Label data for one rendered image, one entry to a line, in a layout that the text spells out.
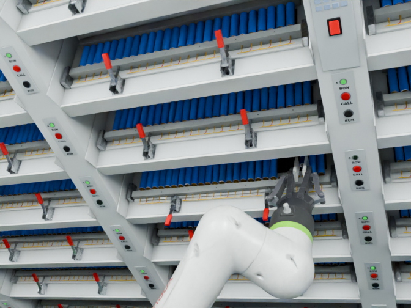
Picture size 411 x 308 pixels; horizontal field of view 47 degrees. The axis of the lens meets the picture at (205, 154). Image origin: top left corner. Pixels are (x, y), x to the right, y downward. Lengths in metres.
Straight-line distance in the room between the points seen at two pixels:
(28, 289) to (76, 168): 0.81
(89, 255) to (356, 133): 0.98
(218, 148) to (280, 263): 0.38
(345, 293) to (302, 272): 0.64
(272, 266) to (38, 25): 0.68
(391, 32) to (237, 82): 0.31
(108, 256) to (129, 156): 0.47
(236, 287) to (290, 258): 0.73
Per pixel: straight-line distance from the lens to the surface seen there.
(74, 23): 1.05
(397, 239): 1.36
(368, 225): 1.25
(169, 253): 1.51
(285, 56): 0.99
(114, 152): 1.28
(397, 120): 1.09
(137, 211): 1.39
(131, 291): 1.75
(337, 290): 1.53
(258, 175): 1.26
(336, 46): 0.94
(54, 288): 1.94
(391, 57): 0.97
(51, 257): 1.75
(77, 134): 1.24
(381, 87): 1.14
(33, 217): 1.60
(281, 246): 0.88
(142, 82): 1.10
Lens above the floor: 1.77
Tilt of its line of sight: 36 degrees down
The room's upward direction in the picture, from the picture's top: 22 degrees counter-clockwise
